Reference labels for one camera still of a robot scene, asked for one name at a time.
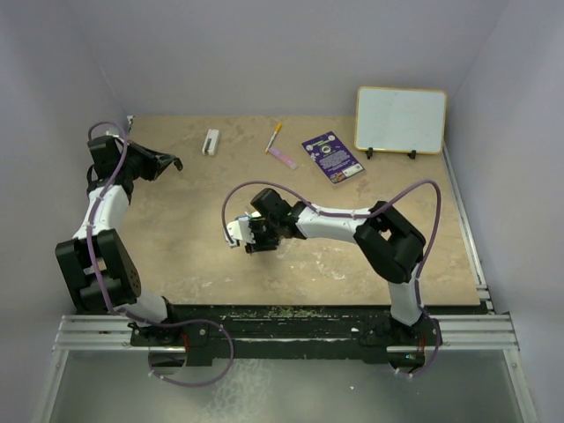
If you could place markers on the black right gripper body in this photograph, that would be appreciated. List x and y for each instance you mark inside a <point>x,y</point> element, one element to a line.
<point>265,234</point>

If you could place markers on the yellow framed whiteboard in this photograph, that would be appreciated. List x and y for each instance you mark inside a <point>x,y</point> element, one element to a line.
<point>400,120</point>

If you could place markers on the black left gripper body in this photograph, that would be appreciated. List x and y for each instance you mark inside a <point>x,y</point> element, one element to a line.
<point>137,163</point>

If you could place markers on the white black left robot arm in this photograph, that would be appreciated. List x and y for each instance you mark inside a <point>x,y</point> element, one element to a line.
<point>99,273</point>

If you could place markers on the black white key tag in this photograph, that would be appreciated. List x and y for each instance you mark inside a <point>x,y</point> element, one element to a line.
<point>178,165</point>

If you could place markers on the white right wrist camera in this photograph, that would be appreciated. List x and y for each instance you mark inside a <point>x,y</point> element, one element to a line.
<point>238,231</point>

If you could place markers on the pink translucent lead case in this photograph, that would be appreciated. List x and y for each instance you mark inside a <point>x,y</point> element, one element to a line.
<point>282,157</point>

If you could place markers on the purple paperback book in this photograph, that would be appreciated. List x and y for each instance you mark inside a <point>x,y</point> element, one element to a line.
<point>332,157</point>

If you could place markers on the black whiteboard stand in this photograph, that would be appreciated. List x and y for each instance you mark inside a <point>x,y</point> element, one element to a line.
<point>370,152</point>

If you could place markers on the white stapler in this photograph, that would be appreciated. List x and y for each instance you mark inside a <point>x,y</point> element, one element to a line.
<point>211,142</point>

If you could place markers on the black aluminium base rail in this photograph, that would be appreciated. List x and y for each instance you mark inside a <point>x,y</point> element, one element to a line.
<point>364,333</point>

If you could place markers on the yellow capped marker pen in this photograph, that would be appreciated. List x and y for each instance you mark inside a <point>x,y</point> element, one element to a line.
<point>273,137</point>

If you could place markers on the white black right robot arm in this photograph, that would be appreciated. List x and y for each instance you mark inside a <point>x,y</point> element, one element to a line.
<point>391,244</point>

